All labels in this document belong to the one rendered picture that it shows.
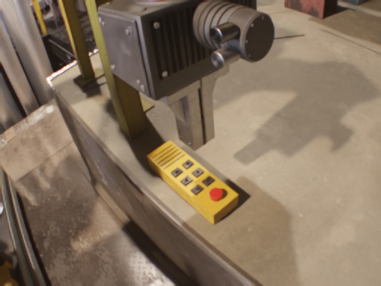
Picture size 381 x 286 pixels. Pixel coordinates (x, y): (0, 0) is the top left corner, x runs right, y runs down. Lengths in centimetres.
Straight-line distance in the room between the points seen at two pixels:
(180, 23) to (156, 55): 5
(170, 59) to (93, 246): 127
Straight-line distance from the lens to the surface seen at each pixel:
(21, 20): 262
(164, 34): 35
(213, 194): 61
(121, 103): 76
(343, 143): 86
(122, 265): 142
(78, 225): 162
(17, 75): 271
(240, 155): 75
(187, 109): 49
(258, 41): 34
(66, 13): 112
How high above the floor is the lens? 127
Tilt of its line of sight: 45 degrees down
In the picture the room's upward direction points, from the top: 8 degrees counter-clockwise
